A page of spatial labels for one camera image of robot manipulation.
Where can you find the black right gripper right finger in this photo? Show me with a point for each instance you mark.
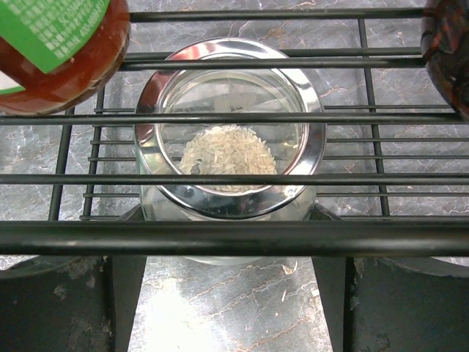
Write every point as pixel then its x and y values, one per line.
pixel 394 303

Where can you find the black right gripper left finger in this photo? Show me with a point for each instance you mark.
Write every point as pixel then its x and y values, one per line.
pixel 52 300

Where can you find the glass jar with white powder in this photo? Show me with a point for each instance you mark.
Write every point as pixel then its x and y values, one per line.
pixel 222 148

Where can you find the sauce bottle yellow cap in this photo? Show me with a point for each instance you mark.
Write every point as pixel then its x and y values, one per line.
pixel 57 54

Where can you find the chili sauce jar red lid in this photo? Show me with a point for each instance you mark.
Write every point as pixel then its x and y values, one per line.
pixel 444 47

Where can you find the black wire rack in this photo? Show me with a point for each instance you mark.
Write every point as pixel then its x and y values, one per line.
pixel 387 237

